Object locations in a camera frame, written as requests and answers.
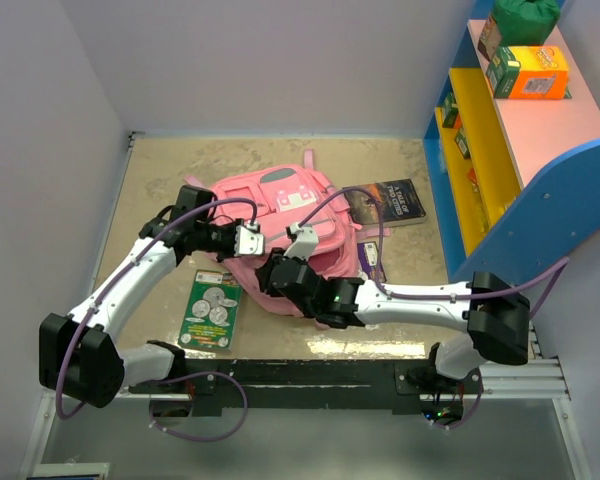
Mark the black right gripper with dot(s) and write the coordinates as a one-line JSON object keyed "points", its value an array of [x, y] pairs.
{"points": [[263, 273]]}

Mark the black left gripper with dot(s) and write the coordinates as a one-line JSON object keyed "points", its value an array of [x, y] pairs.
{"points": [[222, 257]]}

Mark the pink student backpack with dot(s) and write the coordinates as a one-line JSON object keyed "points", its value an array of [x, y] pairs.
{"points": [[284, 195]]}

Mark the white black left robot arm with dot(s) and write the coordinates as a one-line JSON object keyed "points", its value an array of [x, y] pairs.
{"points": [[78, 353]]}

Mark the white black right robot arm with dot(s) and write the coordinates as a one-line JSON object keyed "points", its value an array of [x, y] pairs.
{"points": [[490, 318]]}

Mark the green cloth bag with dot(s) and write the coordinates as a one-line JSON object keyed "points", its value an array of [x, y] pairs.
{"points": [[525, 23]]}

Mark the green paperback book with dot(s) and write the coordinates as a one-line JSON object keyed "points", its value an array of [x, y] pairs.
{"points": [[211, 312]]}

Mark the purple paperback book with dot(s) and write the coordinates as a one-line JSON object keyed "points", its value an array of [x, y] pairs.
{"points": [[369, 261]]}

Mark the dark novel book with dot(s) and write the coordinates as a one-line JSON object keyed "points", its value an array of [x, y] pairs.
{"points": [[398, 201]]}

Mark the orange packet on shelf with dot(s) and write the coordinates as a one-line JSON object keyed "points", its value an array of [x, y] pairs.
{"points": [[471, 175]]}

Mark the small green box lower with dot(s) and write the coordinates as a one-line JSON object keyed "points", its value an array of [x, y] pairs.
{"points": [[461, 142]]}

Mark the small green box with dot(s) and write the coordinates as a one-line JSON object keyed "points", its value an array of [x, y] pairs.
{"points": [[461, 142], [449, 112]]}

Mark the small green box upper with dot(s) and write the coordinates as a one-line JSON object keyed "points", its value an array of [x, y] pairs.
{"points": [[449, 112]]}

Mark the blue yellow pink shelf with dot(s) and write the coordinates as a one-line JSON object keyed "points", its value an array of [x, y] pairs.
{"points": [[537, 165]]}

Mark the orange green crayon box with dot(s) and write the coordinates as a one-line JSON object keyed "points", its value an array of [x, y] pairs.
{"points": [[528, 72]]}

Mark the brown card box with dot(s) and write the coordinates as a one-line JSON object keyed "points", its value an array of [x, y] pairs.
{"points": [[490, 38]]}

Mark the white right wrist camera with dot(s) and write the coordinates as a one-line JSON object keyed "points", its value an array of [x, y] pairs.
{"points": [[304, 241]]}

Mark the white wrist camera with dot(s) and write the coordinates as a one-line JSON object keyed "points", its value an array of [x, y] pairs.
{"points": [[249, 241], [304, 241]]}

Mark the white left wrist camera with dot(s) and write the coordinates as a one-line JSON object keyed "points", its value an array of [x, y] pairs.
{"points": [[249, 241]]}

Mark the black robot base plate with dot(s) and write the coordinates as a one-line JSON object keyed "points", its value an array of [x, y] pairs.
{"points": [[404, 387]]}

